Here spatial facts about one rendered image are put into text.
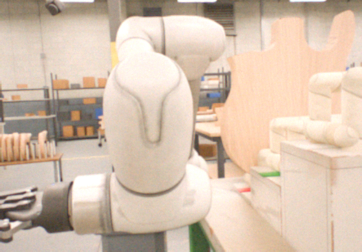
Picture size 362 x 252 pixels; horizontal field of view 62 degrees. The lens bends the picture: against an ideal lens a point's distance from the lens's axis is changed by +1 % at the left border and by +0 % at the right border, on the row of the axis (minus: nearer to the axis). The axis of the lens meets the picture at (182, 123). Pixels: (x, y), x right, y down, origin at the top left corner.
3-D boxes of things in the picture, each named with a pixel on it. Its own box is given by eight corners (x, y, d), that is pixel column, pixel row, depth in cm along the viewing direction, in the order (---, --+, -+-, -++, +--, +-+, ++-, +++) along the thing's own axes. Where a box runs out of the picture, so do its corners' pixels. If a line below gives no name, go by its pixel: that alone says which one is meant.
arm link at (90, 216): (116, 212, 53) (80, 216, 52) (112, 163, 51) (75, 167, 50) (112, 245, 44) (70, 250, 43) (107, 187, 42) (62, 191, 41)
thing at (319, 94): (317, 144, 47) (315, 83, 46) (305, 141, 50) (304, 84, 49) (335, 143, 47) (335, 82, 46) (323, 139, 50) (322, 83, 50)
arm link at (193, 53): (155, 175, 141) (201, 170, 145) (158, 204, 129) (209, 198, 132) (154, 8, 93) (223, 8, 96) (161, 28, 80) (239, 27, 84)
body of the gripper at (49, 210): (72, 243, 44) (1, 252, 42) (81, 213, 52) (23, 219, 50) (65, 195, 42) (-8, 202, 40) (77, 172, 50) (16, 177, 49)
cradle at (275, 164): (287, 179, 55) (287, 162, 55) (262, 166, 66) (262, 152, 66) (304, 178, 55) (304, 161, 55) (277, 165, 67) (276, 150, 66)
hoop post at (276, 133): (274, 170, 63) (273, 126, 63) (268, 167, 66) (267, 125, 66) (289, 169, 64) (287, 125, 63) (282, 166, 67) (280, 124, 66)
